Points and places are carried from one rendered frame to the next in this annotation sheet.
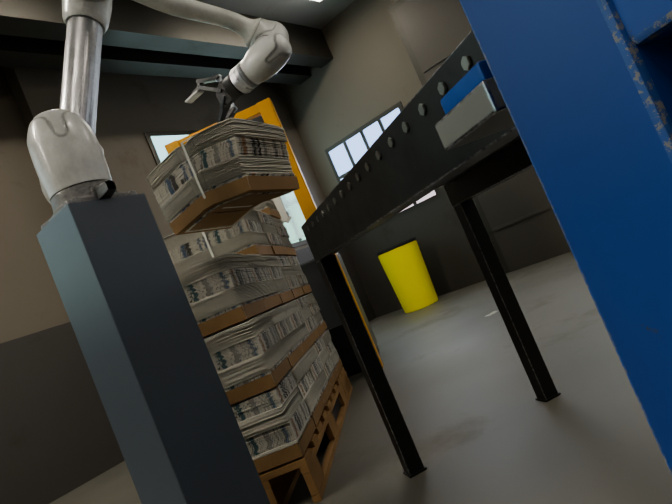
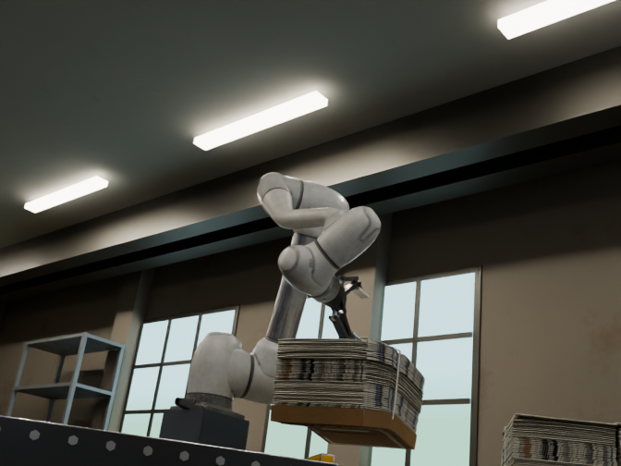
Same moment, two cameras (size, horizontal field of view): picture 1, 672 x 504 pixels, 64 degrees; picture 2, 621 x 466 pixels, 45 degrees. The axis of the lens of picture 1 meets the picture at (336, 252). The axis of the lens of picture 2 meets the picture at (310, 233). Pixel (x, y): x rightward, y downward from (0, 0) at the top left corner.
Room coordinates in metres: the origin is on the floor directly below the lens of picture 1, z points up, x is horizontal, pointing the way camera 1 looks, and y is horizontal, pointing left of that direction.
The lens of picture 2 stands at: (1.81, -1.91, 0.66)
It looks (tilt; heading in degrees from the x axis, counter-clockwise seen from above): 22 degrees up; 95
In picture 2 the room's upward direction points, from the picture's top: 7 degrees clockwise
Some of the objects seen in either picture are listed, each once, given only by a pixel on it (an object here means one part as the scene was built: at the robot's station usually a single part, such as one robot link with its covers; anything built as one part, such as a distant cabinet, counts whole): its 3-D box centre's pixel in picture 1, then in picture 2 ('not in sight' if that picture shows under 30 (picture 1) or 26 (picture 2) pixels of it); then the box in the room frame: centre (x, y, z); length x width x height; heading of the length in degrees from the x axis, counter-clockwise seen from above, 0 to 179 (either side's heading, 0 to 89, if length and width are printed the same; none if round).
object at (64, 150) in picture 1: (67, 154); (218, 365); (1.34, 0.53, 1.17); 0.18 x 0.16 x 0.22; 26
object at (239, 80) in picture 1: (244, 78); (322, 286); (1.68, 0.05, 1.32); 0.09 x 0.06 x 0.09; 151
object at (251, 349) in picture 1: (260, 362); not in sight; (2.27, 0.48, 0.42); 1.17 x 0.39 x 0.83; 175
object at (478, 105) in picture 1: (505, 103); not in sight; (0.50, -0.20, 0.70); 0.10 x 0.10 x 0.03; 16
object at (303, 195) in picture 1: (319, 233); not in sight; (3.40, 0.05, 0.93); 0.09 x 0.09 x 1.85; 85
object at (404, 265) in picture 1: (408, 275); not in sight; (5.80, -0.62, 0.36); 0.47 x 0.45 x 0.72; 52
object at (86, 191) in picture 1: (90, 200); (203, 405); (1.32, 0.51, 1.03); 0.22 x 0.18 x 0.06; 52
